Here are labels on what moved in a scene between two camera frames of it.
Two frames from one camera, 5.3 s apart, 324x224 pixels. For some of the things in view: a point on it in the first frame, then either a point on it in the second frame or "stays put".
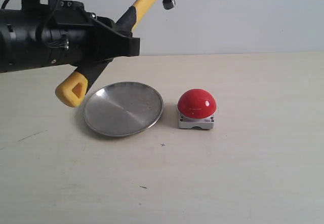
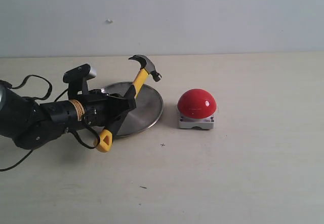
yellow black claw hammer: x=72 y=92 -> x=105 y=139
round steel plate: x=122 y=109 stays put
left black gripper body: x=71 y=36 -> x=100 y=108
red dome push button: x=196 y=108 stays put
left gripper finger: x=123 y=43 -> x=127 y=104
